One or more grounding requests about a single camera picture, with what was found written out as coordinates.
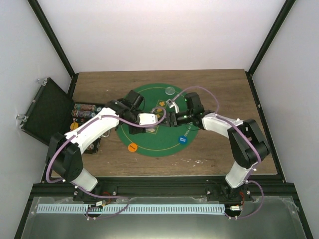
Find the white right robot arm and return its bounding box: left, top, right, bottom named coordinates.
left=164, top=92, right=271, bottom=201

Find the orange big blind button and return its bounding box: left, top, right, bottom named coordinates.
left=128, top=143, right=138, bottom=152

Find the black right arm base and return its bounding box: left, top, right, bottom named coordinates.
left=205, top=179, right=252, bottom=202

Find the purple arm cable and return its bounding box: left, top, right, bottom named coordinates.
left=46, top=107, right=167, bottom=221
left=170, top=86, right=265, bottom=221

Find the clear acrylic dealer button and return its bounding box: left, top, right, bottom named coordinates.
left=165, top=86, right=175, bottom=96

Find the orange button in case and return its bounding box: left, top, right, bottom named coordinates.
left=70, top=122, right=79, bottom=131

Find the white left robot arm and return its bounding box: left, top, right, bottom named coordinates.
left=45, top=91, right=159, bottom=201

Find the black poker set case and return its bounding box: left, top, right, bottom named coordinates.
left=17, top=78, right=104, bottom=145

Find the light blue slotted rail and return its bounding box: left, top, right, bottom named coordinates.
left=35, top=204, right=225, bottom=215

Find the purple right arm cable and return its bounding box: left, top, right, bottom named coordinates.
left=170, top=86, right=265, bottom=221

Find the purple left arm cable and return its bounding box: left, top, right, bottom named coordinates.
left=46, top=107, right=167, bottom=221

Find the round green poker mat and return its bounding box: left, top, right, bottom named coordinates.
left=116, top=83, right=199, bottom=157

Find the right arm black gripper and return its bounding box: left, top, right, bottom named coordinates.
left=158, top=110, right=193, bottom=128

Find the blue small blind button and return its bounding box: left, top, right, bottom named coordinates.
left=178, top=135, right=188, bottom=145

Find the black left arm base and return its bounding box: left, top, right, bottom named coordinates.
left=73, top=183, right=117, bottom=203

